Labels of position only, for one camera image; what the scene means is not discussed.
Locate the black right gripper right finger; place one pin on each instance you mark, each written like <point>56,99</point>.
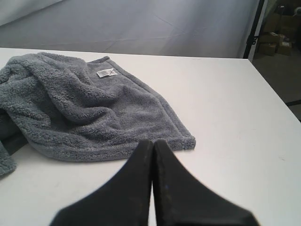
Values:
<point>181,200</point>

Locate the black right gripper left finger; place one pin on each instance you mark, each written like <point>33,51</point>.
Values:
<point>122,201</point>

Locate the grey fluffy towel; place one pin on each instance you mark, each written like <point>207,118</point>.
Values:
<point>63,109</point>

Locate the white towel care label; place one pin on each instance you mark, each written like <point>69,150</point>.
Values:
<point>106,72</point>

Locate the grey backdrop cloth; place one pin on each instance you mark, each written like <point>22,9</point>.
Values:
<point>187,28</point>

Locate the black backdrop stand pole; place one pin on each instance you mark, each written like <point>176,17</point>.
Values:
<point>252,38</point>

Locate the stacked cardboard boxes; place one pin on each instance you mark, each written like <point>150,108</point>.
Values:
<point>281,28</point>

